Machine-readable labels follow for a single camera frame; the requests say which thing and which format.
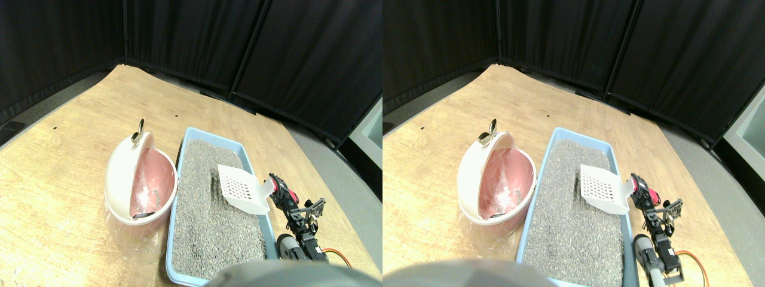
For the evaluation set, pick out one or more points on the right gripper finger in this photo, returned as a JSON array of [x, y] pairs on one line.
[[280, 186], [642, 186]]

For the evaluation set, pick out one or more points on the black lump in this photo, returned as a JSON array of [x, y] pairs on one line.
[[501, 214], [143, 215]]

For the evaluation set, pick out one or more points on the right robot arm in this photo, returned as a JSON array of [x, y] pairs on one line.
[[666, 257], [308, 242]]

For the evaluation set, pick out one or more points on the blue litter tray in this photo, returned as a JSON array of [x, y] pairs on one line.
[[568, 227], [209, 227]]

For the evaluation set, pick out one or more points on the white shelf unit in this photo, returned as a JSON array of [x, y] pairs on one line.
[[747, 131], [370, 131]]

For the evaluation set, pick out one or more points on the white bin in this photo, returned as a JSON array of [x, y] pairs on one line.
[[502, 185], [149, 185]]

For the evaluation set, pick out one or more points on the black bracket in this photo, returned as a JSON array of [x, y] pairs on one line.
[[675, 208], [318, 207]]

